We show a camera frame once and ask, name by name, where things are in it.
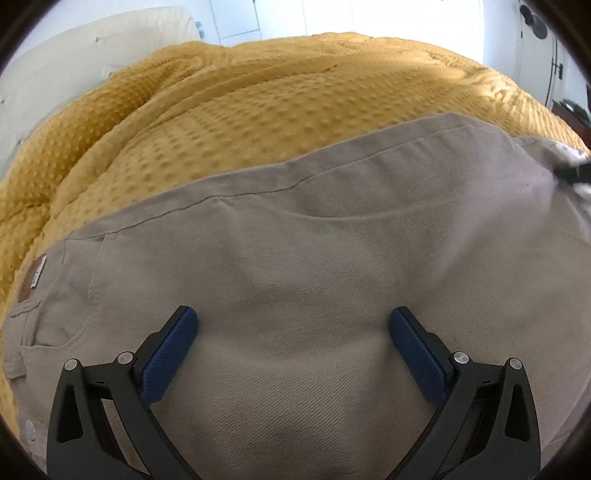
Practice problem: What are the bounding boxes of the beige grey pants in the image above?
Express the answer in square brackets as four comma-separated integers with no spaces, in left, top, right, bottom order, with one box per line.
[2,114,590,479]

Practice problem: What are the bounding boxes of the dark wooden dresser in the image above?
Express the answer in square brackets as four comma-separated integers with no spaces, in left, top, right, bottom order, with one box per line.
[551,99,591,147]

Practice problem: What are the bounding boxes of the white door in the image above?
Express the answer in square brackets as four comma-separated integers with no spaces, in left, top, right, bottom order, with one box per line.
[517,1,564,108]

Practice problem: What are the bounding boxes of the black items on door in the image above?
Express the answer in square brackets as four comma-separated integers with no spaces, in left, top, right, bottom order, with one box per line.
[519,4,548,40]

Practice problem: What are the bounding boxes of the yellow dotted blanket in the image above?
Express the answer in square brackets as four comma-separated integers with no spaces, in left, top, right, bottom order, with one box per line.
[1,34,589,430]

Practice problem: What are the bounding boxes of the cream padded headboard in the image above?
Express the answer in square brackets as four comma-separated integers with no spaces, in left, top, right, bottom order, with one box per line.
[0,7,200,175]

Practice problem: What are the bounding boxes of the white wardrobe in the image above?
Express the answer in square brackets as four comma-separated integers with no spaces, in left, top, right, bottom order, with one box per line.
[211,0,260,46]

